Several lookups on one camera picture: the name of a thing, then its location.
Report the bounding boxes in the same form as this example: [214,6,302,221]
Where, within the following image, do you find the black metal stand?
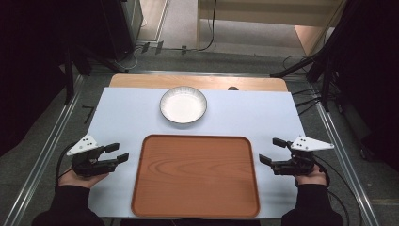
[62,43,128,105]
[269,0,365,113]

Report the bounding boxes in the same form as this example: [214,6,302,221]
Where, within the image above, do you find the white floor cable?
[112,43,149,72]

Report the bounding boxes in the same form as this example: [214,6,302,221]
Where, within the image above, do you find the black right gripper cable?
[313,153,363,226]

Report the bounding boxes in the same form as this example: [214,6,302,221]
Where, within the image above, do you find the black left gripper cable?
[54,141,79,191]

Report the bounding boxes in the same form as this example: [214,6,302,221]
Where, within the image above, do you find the cream wooden furniture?
[197,0,347,58]

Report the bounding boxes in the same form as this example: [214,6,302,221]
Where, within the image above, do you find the metal floor rail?
[2,74,87,226]
[314,101,381,226]

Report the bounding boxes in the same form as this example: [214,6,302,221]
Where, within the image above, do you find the dark cabinet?
[99,0,144,62]

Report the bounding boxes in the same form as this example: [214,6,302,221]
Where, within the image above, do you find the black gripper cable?
[313,153,363,226]
[54,141,79,191]

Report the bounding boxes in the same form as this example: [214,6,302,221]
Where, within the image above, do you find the white table mat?
[87,87,306,220]

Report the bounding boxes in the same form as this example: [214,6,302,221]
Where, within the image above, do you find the brown wooden tray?
[130,134,261,219]

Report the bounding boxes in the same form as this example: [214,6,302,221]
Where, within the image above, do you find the black floor cables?
[281,55,326,117]

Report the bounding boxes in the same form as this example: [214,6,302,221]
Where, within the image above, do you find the person's right hand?
[294,164,328,186]

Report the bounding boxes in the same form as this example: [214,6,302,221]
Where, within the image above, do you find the black hanging cable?
[197,0,218,53]

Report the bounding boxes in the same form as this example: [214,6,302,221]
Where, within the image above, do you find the wooden table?
[108,73,289,93]

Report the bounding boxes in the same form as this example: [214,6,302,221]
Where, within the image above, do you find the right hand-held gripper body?
[271,135,335,176]

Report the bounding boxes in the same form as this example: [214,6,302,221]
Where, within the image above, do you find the person's left hand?
[57,169,109,189]

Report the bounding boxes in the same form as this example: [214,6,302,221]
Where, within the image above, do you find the white plate with dark rim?
[159,86,208,124]

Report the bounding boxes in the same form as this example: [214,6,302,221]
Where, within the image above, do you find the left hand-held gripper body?
[66,135,111,178]

